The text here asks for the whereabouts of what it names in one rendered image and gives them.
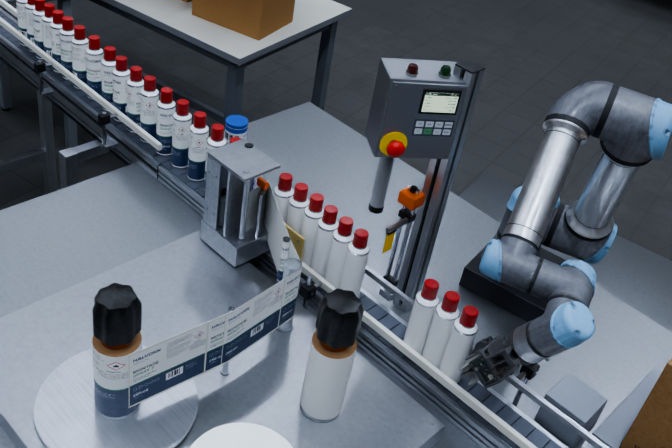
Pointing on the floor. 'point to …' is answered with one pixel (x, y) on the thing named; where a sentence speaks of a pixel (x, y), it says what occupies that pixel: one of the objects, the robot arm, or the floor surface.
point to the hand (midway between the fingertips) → (469, 369)
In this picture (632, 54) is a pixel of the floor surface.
